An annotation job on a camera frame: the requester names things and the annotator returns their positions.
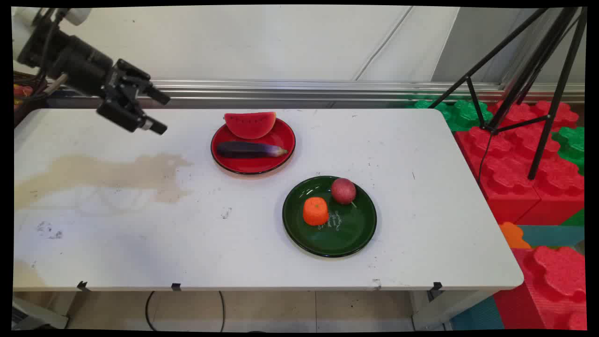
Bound teal foam mat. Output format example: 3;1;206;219
517;225;585;249

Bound black tripod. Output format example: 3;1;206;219
428;7;588;181

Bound teal foam block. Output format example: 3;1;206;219
449;295;506;331

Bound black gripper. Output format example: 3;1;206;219
17;24;171;136

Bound colourful toys in basket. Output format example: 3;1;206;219
13;83;34;109

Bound orange foam block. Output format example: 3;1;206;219
498;221;532;249

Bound aluminium rail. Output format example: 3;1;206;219
47;79;585;104

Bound large red foam block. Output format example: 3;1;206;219
492;245;588;331
454;125;542;225

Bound black floor cable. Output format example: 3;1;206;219
144;290;226;333

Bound red plate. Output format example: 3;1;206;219
211;117;296;176

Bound dark woven basket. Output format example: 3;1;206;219
13;70;48;128

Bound thin black tripod cable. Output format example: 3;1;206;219
477;132;493;184

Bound purple toy eggplant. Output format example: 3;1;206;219
216;141;288;159

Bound small green foam block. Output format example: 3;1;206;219
561;208;585;227

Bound red toy apple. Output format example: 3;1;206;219
331;177;357;205

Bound toy watermelon slice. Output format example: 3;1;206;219
224;111;277;140

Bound dark green plate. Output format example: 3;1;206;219
282;176;378;258

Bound white table leg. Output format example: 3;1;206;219
12;296;72;330
411;288;497;331

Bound orange toy tangerine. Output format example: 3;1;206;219
303;197;329;227

